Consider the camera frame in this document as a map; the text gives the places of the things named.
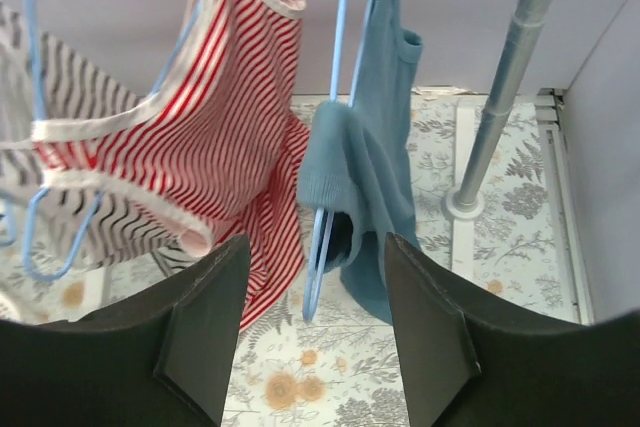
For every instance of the blue hanger with red top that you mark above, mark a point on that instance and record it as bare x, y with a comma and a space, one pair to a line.
106, 227

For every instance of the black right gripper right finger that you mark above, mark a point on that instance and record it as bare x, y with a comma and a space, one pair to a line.
471, 358

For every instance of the blue wire hanger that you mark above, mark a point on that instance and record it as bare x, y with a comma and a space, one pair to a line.
324, 219

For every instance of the red white striped tank top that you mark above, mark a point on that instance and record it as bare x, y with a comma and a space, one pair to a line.
214, 150

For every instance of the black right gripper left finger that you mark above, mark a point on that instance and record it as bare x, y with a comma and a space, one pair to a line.
161, 357

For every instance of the blue tank top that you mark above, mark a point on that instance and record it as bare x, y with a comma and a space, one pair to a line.
369, 188

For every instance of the white metal clothes rack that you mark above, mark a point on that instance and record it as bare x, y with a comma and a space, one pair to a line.
475, 143

